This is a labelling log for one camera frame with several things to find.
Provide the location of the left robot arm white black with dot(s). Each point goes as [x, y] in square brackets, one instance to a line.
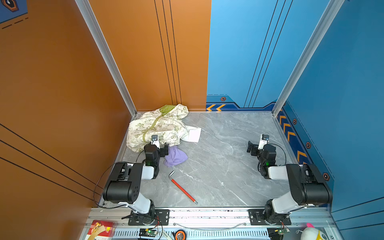
[124, 183]

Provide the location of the patterned cream green cloth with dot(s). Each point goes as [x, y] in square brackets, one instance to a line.
[165, 122]

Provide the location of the red handled hex key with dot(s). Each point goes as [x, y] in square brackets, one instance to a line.
[181, 188]

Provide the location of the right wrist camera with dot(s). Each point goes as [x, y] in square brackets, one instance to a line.
[264, 140]

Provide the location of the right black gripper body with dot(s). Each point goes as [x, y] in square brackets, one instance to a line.
[252, 148]

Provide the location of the white plush toy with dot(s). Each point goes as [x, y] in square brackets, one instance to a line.
[311, 233]

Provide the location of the purple cloth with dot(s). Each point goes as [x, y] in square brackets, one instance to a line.
[175, 157]

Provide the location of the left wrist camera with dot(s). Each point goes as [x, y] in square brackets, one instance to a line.
[155, 141]

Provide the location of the plain white cloth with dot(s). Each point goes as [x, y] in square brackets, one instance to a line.
[193, 134]

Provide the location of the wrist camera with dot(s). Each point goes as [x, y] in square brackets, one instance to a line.
[264, 140]
[155, 141]

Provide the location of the green circuit board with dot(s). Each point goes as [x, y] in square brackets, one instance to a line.
[148, 234]

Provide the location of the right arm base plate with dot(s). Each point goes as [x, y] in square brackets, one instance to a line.
[259, 217]

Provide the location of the red box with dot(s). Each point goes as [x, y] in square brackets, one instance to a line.
[101, 230]

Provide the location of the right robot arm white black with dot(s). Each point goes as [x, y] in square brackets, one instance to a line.
[307, 185]

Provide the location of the small right circuit board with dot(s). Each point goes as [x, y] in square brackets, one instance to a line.
[281, 232]

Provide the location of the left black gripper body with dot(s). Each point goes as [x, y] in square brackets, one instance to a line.
[163, 149]

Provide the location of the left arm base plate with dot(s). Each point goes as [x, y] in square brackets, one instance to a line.
[158, 216]

